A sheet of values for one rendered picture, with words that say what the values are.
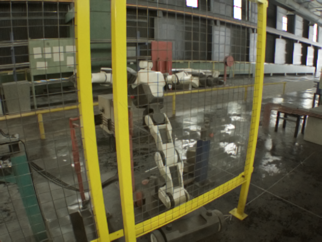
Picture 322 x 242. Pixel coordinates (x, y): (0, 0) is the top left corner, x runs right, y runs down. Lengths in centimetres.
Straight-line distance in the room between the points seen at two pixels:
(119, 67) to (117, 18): 21
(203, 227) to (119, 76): 127
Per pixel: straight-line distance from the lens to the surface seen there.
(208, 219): 181
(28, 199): 180
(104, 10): 1005
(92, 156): 100
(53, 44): 693
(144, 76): 192
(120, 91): 98
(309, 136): 449
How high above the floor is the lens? 139
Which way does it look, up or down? 16 degrees down
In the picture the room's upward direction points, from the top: straight up
